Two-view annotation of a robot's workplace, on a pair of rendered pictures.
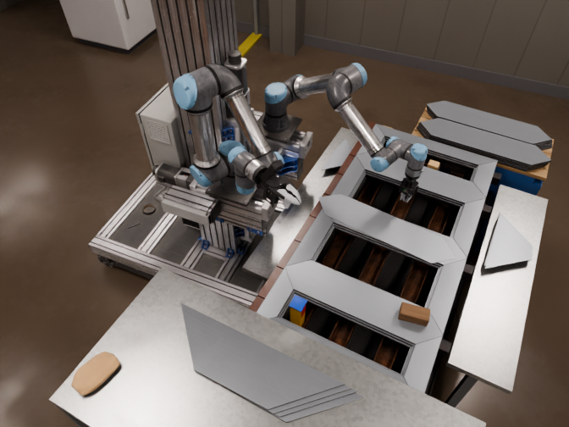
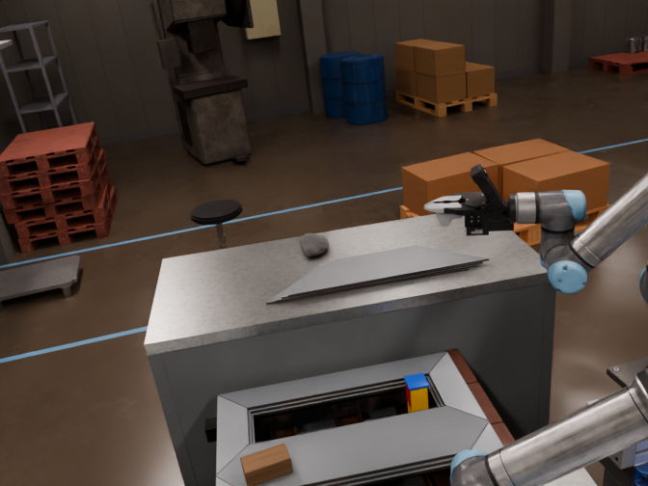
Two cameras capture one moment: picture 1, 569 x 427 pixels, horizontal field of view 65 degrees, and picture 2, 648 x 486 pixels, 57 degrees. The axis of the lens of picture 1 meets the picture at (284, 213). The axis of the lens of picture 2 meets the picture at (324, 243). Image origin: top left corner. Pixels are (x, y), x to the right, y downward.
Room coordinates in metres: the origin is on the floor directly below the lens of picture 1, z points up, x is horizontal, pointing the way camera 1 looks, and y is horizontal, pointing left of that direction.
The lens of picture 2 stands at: (2.05, -1.01, 2.01)
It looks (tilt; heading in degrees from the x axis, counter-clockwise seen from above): 25 degrees down; 147
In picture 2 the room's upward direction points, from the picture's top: 7 degrees counter-clockwise
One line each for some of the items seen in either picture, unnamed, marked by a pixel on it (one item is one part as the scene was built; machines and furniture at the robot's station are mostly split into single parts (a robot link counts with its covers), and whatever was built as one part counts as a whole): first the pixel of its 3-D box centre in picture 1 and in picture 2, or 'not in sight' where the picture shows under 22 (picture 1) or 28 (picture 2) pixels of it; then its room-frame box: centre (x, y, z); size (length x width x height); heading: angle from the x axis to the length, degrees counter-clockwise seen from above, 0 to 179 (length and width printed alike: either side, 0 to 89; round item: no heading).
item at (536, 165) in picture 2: not in sight; (500, 195); (-0.78, 2.53, 0.24); 1.35 x 0.93 x 0.49; 74
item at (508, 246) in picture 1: (511, 245); not in sight; (1.39, -1.15, 0.77); 0.45 x 0.20 x 0.04; 152
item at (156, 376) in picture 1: (264, 413); (340, 269); (0.49, 0.06, 1.03); 1.30 x 0.60 x 0.04; 62
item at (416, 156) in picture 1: (417, 156); not in sight; (1.58, -0.61, 1.20); 0.09 x 0.08 x 0.11; 46
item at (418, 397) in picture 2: (297, 315); (418, 410); (0.99, -0.06, 0.78); 0.05 x 0.05 x 0.19; 62
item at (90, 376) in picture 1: (95, 372); not in sight; (0.61, 0.64, 1.07); 0.16 x 0.10 x 0.04; 136
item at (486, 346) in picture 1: (504, 271); not in sight; (1.26, -1.08, 0.74); 1.20 x 0.26 x 0.03; 152
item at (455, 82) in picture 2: not in sight; (443, 72); (-4.12, 5.41, 0.43); 1.42 x 1.01 x 0.87; 158
